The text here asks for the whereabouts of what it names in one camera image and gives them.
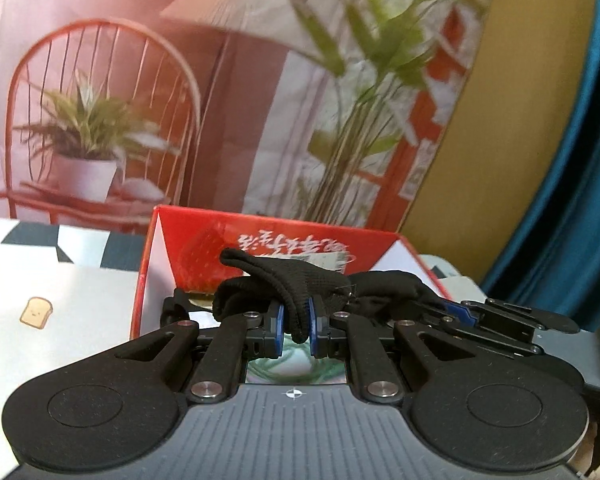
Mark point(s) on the printed backdrop cloth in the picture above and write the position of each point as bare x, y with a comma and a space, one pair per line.
230, 110

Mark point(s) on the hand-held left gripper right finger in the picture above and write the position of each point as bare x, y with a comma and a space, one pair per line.
316, 330

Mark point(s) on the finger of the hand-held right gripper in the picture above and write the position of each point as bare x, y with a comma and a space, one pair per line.
460, 312
480, 337

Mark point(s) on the blue curtain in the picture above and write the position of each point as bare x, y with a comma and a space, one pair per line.
580, 185

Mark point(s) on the yellow wooden panel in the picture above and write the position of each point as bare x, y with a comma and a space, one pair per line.
505, 160

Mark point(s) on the printed tablecloth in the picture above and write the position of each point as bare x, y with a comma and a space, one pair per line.
80, 300

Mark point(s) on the red strawberry print box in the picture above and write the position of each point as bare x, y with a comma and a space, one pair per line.
205, 230

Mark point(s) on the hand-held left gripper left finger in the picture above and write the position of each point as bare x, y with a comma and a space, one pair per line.
277, 327

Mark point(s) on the black knit glove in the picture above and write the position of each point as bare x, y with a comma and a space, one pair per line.
390, 290
280, 280

